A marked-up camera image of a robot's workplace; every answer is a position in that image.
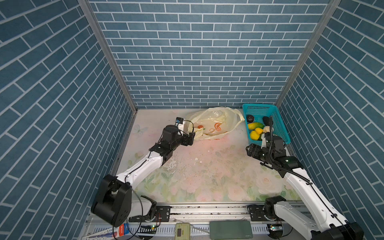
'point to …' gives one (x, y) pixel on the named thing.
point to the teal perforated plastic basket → (259, 111)
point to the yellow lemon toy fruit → (254, 135)
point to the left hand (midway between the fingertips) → (189, 131)
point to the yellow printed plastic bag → (210, 123)
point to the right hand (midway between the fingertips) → (250, 147)
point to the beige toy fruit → (266, 129)
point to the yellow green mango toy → (253, 125)
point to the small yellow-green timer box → (182, 231)
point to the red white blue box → (110, 234)
